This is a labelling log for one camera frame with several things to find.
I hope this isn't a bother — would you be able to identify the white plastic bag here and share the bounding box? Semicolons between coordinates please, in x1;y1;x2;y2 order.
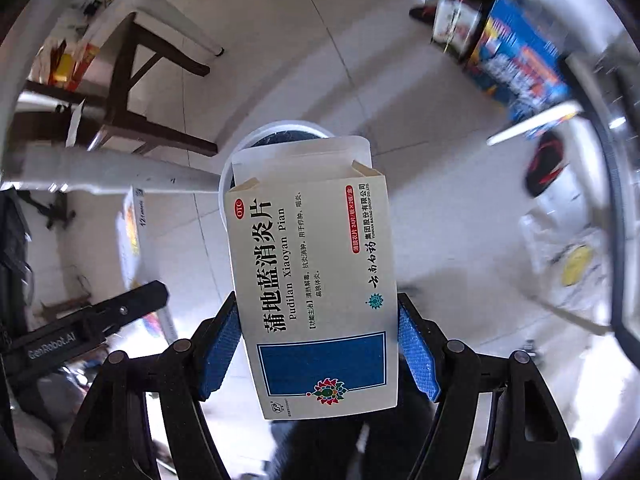
520;212;618;323

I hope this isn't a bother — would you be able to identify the white round trash bin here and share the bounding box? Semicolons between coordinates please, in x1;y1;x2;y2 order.
218;120;335;233

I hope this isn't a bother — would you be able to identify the blue printed carton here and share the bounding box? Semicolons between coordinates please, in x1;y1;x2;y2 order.
467;0;585;126

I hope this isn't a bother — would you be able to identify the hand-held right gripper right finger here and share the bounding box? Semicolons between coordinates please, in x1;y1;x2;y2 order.
397;291;583;480

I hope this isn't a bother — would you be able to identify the black exercise machine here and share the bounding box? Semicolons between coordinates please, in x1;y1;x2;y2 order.
15;189;70;232

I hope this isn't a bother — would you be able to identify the black red shoe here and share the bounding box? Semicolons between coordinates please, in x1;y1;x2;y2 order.
524;131;570;199
409;4;442;25

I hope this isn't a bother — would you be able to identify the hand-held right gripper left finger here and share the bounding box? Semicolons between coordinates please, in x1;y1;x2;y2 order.
55;291;261;480

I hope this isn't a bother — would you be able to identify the dark printed carton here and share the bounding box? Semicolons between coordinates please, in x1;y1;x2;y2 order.
431;0;502;63

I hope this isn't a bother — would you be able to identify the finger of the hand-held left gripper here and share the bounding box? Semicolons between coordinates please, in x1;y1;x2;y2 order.
75;281;168;333

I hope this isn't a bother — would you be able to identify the brown wooden chair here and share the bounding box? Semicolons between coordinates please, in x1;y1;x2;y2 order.
10;12;219;158

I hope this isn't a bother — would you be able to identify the white blue medicine box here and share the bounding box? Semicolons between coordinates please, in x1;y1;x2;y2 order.
225;135;401;421

